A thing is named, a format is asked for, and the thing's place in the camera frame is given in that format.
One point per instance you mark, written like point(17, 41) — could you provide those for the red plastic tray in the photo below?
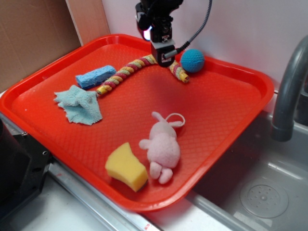
point(218, 103)

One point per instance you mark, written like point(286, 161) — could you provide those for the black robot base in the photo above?
point(24, 163)

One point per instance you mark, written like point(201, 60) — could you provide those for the light blue cloth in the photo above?
point(80, 106)

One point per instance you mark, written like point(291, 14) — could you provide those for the brown cardboard panel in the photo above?
point(35, 33)

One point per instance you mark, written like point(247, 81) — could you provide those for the multicolour twisted rope toy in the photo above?
point(133, 67)

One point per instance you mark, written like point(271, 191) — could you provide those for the blue dimpled ball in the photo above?
point(192, 60)

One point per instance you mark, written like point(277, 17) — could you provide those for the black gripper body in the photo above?
point(154, 15)

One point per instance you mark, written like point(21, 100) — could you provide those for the blue sponge block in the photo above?
point(95, 77)

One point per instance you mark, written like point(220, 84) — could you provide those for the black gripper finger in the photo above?
point(159, 55)

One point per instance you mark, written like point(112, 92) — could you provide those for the yellow sponge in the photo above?
point(124, 166)

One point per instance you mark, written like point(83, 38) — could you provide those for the grey faucet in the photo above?
point(292, 101)

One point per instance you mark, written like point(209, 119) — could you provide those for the grey sink basin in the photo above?
point(259, 184)

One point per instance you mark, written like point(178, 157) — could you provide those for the pink plush bunny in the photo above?
point(163, 150)

